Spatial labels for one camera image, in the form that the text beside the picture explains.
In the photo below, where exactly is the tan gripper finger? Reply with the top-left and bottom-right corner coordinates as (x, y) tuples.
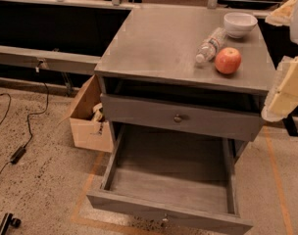
(265, 0), (297, 26)
(261, 56), (298, 122)

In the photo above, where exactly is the clear plastic water bottle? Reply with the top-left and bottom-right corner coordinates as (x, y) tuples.
(195, 27), (226, 64)

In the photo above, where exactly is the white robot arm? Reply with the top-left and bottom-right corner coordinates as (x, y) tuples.
(261, 0), (298, 122)

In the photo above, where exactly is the closed grey top drawer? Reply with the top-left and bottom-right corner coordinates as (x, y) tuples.
(101, 94), (264, 141)

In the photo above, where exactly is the grey wooden drawer cabinet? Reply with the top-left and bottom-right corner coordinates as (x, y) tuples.
(95, 5), (274, 157)

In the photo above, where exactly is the round metal drawer knob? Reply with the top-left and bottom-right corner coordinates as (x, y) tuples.
(174, 115), (182, 123)

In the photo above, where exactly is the open grey middle drawer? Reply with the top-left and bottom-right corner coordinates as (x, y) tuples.
(87, 124), (253, 235)

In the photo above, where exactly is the white ceramic bowl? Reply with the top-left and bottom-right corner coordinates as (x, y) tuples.
(223, 12), (258, 38)

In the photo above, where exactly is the red apple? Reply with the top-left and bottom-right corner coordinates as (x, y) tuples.
(215, 47), (241, 74)

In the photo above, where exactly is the cardboard box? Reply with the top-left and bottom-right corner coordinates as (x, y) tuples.
(61, 75), (114, 153)

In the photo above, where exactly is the black power adapter with cable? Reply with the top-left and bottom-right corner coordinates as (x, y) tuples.
(0, 84), (49, 175)

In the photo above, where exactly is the grey metal rail bench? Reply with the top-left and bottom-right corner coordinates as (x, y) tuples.
(0, 45), (100, 75)

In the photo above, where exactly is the black caster bracket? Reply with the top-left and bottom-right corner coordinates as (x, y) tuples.
(0, 212), (22, 235)

